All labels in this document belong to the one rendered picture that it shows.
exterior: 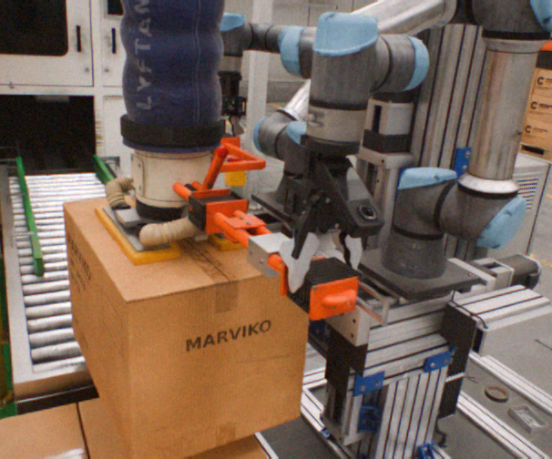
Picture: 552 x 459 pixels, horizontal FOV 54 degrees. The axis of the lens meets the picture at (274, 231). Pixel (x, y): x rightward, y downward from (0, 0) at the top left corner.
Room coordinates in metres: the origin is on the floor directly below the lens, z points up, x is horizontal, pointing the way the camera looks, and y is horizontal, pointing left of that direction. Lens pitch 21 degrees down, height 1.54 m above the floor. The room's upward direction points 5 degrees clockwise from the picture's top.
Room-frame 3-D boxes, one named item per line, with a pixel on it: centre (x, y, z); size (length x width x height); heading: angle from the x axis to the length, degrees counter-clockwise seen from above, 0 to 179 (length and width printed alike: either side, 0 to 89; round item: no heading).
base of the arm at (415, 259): (1.17, -0.33, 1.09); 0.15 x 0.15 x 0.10
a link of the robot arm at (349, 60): (0.71, -0.07, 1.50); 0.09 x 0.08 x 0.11; 136
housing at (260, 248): (0.80, 0.00, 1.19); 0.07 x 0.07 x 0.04; 32
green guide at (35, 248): (2.56, 1.30, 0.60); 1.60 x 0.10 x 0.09; 28
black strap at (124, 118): (1.20, 0.24, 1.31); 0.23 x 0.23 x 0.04
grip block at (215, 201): (0.99, 0.11, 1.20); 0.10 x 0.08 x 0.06; 122
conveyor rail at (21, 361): (2.22, 1.18, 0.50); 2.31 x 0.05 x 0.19; 28
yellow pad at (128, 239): (1.15, 0.32, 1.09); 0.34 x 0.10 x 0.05; 32
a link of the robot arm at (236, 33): (1.57, 0.16, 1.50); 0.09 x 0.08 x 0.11; 129
